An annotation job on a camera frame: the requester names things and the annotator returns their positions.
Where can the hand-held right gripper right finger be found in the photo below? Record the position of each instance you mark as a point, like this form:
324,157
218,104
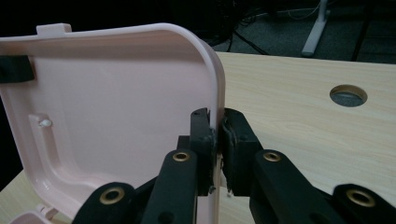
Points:
249,168

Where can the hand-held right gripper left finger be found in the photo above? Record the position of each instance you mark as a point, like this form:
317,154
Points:
186,180

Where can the pink lidded storage box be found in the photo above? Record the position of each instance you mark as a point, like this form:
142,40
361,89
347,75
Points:
109,102

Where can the white desk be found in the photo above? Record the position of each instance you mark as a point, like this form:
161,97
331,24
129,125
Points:
316,31

